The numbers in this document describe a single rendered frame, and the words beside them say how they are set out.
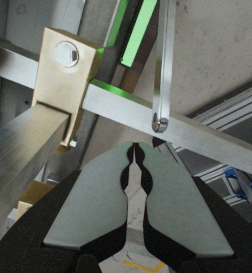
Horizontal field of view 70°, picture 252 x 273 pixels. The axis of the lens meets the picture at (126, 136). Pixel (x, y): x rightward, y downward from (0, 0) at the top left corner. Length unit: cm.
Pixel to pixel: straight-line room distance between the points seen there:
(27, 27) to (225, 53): 93
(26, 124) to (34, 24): 32
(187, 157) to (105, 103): 88
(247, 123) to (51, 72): 97
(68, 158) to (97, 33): 27
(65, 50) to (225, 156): 22
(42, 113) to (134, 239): 29
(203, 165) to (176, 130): 89
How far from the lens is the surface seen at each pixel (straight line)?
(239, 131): 107
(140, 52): 34
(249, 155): 27
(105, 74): 35
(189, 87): 111
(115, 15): 24
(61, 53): 18
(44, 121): 18
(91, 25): 35
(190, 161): 107
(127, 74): 98
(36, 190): 36
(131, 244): 39
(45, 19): 46
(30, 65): 22
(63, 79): 20
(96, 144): 123
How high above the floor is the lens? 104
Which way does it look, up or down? 62 degrees down
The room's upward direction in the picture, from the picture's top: 175 degrees counter-clockwise
